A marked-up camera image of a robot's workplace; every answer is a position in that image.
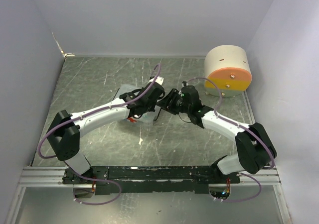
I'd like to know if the clear plastic medicine box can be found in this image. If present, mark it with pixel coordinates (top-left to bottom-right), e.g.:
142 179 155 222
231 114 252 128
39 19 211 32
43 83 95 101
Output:
113 84 161 126

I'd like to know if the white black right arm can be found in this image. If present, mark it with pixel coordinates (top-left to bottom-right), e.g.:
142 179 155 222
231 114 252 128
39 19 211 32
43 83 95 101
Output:
157 85 277 175

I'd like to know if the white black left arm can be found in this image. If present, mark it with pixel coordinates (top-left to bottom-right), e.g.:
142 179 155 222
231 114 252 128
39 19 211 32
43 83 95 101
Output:
47 77 165 177

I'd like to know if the cream round drawer cabinet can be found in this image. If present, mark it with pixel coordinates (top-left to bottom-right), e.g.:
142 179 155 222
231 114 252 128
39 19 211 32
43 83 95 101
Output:
204 45 252 97

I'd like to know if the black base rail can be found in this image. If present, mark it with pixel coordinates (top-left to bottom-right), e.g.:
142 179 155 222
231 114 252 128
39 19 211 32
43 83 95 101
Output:
62 165 240 195

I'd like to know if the aluminium frame rail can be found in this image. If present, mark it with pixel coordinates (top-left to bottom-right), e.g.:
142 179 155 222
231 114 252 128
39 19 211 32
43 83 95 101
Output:
18 166 282 187

